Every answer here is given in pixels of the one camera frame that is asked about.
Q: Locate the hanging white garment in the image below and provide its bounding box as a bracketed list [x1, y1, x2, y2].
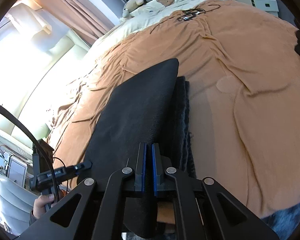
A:
[6, 5, 53, 40]

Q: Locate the grey padded chair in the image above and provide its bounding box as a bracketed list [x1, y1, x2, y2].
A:
[0, 172, 39, 229]

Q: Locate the person's left hand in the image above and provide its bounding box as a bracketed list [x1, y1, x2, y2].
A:
[33, 194, 57, 220]

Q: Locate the brown blanket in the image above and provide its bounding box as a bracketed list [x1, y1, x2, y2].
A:
[46, 0, 300, 224]

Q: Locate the cream bed cover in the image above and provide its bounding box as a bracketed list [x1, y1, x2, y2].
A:
[90, 0, 227, 53]

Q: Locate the person's left forearm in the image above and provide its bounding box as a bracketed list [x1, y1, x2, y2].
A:
[29, 210, 44, 229]

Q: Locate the beige plush toy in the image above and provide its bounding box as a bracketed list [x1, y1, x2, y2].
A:
[119, 0, 145, 22]

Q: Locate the white nightstand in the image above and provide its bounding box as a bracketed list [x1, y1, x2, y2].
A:
[234, 0, 279, 18]

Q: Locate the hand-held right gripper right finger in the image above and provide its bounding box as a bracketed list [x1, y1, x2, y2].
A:
[151, 142, 280, 240]

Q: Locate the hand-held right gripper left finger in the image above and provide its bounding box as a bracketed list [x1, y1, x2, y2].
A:
[19, 142, 148, 240]

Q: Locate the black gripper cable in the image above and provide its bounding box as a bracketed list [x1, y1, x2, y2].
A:
[0, 100, 59, 203]

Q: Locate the blue-grey shaggy rug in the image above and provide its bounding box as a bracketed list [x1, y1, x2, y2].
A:
[261, 197, 300, 240]

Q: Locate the pink curtain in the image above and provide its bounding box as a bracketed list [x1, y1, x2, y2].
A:
[31, 0, 127, 47]

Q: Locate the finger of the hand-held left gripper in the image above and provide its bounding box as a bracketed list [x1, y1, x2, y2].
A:
[74, 161, 93, 177]

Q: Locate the tangle of black cables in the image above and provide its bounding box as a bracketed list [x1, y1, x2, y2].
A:
[150, 4, 222, 34]

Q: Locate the bear print pillow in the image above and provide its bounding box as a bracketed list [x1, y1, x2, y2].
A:
[130, 0, 205, 18]

